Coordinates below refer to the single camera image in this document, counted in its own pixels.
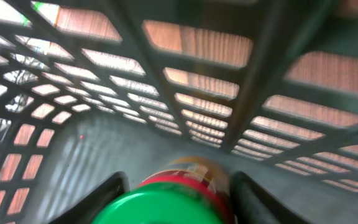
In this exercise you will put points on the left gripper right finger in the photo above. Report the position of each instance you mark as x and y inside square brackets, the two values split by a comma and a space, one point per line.
[252, 204]

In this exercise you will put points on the grey plastic mesh basket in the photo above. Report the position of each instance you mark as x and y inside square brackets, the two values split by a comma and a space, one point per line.
[90, 88]

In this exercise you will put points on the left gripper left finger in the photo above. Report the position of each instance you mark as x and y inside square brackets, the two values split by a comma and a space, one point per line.
[86, 210]

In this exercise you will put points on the green lid jar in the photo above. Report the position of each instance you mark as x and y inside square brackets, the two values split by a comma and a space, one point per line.
[187, 190]

